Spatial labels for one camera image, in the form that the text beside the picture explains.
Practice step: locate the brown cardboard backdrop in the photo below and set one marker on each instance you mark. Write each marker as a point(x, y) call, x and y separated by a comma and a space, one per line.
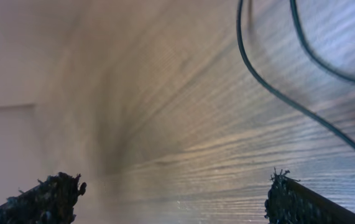
point(45, 49)

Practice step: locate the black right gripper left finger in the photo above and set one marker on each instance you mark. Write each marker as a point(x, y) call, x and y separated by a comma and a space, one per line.
point(50, 202)

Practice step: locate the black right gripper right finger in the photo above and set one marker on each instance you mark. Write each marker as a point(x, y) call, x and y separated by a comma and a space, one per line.
point(289, 202)

